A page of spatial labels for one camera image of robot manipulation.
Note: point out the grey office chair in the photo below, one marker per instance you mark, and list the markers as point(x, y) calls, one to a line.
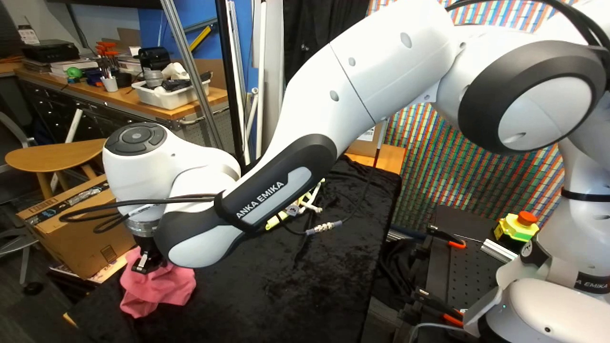
point(12, 235)

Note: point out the silver metal bar tool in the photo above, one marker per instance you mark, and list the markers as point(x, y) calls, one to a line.
point(498, 248)

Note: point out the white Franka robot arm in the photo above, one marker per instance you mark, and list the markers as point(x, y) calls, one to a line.
point(382, 82)

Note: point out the multicolour striped backdrop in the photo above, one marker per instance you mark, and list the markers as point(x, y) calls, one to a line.
point(439, 183)

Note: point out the white cup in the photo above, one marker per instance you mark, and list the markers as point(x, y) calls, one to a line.
point(109, 82)

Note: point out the black vertical pole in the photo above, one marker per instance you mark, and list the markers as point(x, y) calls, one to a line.
point(229, 77)

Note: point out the black box device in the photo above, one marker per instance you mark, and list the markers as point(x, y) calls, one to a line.
point(50, 50)

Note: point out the wooden stool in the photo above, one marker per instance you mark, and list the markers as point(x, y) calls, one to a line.
point(50, 155)

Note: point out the yellow emergency stop button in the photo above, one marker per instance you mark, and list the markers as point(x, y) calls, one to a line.
point(515, 227)

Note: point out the black round device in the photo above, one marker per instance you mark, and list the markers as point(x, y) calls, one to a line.
point(153, 60)

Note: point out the orange small toy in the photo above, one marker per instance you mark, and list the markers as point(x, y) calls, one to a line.
point(105, 48)

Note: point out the large cardboard box black tape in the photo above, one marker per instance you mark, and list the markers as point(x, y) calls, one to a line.
point(69, 241)

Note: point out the black velvet tablecloth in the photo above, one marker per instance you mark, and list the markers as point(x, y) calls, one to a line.
point(305, 286)

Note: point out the black perforated breadboard table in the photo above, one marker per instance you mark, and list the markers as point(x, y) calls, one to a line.
point(464, 273)

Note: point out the pink cloth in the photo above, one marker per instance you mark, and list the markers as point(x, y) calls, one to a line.
point(159, 292)

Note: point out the white plastic bin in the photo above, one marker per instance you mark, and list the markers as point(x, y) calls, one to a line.
point(168, 96)

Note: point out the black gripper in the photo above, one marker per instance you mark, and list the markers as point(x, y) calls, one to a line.
point(149, 248)

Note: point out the wooden top workbench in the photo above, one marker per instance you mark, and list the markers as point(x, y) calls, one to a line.
point(63, 107)

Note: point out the silver slanted metal pole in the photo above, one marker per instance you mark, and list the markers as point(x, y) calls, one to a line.
point(191, 69)

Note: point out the green small object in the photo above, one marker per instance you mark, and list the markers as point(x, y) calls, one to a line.
point(73, 73)

